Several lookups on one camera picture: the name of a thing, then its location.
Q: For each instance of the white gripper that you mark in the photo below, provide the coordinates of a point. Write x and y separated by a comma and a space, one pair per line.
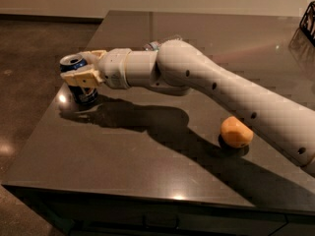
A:
113, 68

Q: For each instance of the blue pepsi can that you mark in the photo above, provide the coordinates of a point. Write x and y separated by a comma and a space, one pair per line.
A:
74, 72

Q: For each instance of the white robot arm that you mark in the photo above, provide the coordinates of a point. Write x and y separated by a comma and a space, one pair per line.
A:
174, 67

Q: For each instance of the clear plastic water bottle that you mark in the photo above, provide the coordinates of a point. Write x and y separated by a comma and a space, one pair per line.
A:
155, 45

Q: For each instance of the dark cabinet under counter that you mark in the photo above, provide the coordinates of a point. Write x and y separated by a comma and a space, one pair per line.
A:
91, 214

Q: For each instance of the orange fruit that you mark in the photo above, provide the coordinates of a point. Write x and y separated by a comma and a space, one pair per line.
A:
235, 133

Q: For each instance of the black wire basket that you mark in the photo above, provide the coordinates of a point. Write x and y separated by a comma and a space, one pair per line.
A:
307, 23

